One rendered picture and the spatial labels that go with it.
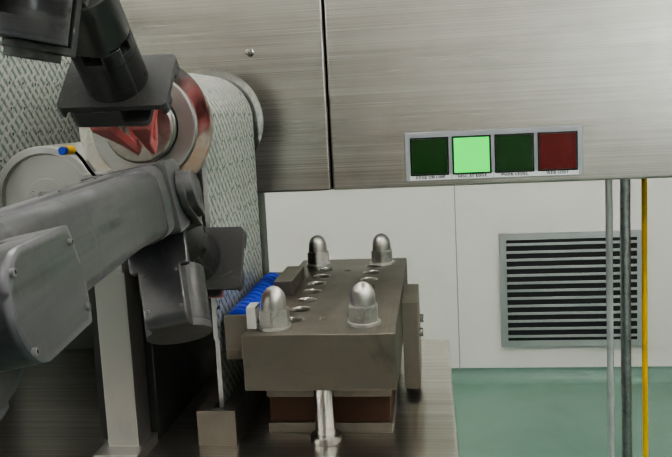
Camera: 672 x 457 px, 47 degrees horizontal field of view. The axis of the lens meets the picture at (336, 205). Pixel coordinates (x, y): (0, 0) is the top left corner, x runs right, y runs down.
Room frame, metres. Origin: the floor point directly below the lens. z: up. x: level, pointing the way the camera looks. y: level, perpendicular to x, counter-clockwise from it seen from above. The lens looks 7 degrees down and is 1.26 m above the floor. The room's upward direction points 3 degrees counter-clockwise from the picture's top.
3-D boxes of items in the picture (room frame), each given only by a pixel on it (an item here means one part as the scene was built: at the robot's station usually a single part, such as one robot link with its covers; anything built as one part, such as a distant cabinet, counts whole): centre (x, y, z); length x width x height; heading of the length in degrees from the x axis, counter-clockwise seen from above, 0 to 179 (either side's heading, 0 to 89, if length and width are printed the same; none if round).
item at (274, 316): (0.80, 0.07, 1.05); 0.04 x 0.04 x 0.04
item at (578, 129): (1.10, -0.23, 1.18); 0.25 x 0.01 x 0.07; 83
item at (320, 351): (0.97, 0.00, 1.00); 0.40 x 0.16 x 0.06; 173
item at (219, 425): (0.95, 0.12, 0.92); 0.28 x 0.04 x 0.04; 173
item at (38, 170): (0.97, 0.30, 1.17); 0.26 x 0.12 x 0.12; 173
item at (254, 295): (0.94, 0.10, 1.03); 0.21 x 0.04 x 0.03; 173
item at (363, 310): (0.80, -0.02, 1.05); 0.04 x 0.04 x 0.04
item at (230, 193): (0.94, 0.12, 1.11); 0.23 x 0.01 x 0.18; 173
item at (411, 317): (0.97, -0.09, 0.96); 0.10 x 0.03 x 0.11; 173
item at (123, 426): (0.79, 0.24, 1.05); 0.06 x 0.05 x 0.31; 173
